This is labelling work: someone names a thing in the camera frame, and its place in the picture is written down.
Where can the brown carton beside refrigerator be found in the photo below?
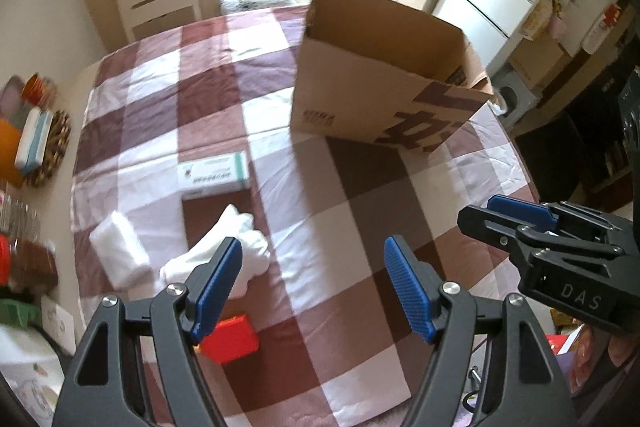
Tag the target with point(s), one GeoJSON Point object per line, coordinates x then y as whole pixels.
{"type": "Point", "coordinates": [537, 57]}

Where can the brown white checked tablecloth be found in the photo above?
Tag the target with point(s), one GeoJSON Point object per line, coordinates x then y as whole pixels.
{"type": "Point", "coordinates": [325, 207]}

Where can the blue tissue box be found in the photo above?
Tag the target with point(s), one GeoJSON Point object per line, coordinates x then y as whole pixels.
{"type": "Point", "coordinates": [42, 142]}

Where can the white illustrated card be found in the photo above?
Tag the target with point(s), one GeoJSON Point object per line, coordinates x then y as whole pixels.
{"type": "Point", "coordinates": [57, 322]}

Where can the white translucent plastic box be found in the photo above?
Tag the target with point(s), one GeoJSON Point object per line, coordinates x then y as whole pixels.
{"type": "Point", "coordinates": [120, 252]}

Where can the green plastic holder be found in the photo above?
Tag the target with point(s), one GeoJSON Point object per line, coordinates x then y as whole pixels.
{"type": "Point", "coordinates": [17, 312]}

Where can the orange cup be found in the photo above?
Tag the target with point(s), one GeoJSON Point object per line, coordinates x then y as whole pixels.
{"type": "Point", "coordinates": [10, 142]}

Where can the red lid plastic jar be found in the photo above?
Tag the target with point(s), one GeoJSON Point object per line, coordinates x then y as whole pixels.
{"type": "Point", "coordinates": [30, 262]}

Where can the large brown cardboard box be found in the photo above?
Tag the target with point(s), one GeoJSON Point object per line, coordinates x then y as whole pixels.
{"type": "Point", "coordinates": [340, 97]}

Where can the clear plastic water bottle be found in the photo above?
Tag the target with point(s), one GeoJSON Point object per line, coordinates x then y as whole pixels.
{"type": "Point", "coordinates": [20, 214]}

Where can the red toy box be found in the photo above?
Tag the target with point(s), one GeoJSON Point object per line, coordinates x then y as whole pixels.
{"type": "Point", "coordinates": [232, 339]}

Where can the pink tin box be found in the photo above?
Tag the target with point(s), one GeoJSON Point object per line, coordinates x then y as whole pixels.
{"type": "Point", "coordinates": [12, 94]}

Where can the white cartoon sticker container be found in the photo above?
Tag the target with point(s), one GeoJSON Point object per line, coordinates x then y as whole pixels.
{"type": "Point", "coordinates": [25, 372]}

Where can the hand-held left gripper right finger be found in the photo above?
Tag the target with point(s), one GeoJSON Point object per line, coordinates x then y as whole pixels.
{"type": "Point", "coordinates": [410, 292]}

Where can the small grey washer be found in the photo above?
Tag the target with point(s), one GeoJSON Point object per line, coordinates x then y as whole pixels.
{"type": "Point", "coordinates": [520, 99]}

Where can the white cotton gloves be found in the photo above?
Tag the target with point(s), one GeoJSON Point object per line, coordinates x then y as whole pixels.
{"type": "Point", "coordinates": [247, 242]}

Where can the wooden trivet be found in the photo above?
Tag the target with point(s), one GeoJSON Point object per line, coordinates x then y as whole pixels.
{"type": "Point", "coordinates": [59, 142]}

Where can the white wipes pack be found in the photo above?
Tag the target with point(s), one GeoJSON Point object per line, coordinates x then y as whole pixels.
{"type": "Point", "coordinates": [29, 137]}

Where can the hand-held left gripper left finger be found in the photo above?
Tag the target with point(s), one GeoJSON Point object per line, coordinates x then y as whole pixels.
{"type": "Point", "coordinates": [217, 287]}

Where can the red bowl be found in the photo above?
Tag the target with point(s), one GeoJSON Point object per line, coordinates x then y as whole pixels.
{"type": "Point", "coordinates": [36, 89]}

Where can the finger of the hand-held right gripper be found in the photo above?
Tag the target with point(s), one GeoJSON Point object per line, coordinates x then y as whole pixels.
{"type": "Point", "coordinates": [490, 227]}
{"type": "Point", "coordinates": [520, 209]}

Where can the green white medicine box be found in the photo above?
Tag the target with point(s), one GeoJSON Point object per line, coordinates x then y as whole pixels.
{"type": "Point", "coordinates": [215, 172]}

